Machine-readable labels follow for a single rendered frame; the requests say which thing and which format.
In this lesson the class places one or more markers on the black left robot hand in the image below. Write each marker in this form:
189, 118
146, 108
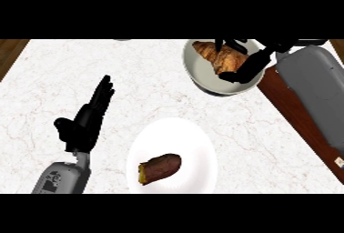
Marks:
84, 127

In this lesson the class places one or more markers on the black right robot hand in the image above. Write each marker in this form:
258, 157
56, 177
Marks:
252, 68

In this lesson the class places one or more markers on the golden brown croissant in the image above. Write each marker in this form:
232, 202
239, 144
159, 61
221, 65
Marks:
221, 57

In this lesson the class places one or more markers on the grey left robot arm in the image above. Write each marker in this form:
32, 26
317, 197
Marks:
62, 179

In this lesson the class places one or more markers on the pale grey bowl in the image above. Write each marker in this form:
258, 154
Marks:
204, 74

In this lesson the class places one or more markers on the white plate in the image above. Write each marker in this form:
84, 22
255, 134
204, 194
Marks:
187, 142

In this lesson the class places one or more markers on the brown wooden board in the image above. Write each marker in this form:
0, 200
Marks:
292, 107

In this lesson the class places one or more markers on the brown sweet potato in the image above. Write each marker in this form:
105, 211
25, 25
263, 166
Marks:
161, 168

